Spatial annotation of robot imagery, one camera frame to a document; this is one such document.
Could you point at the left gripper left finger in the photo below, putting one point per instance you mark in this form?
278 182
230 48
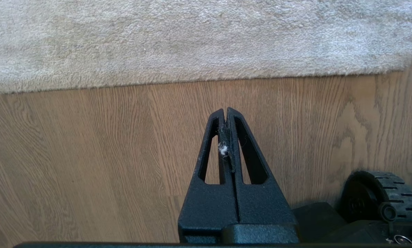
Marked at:
209 206

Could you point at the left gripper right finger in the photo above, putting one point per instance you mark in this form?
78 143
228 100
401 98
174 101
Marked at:
261 203

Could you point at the beige terry towel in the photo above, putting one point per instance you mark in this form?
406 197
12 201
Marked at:
192 38

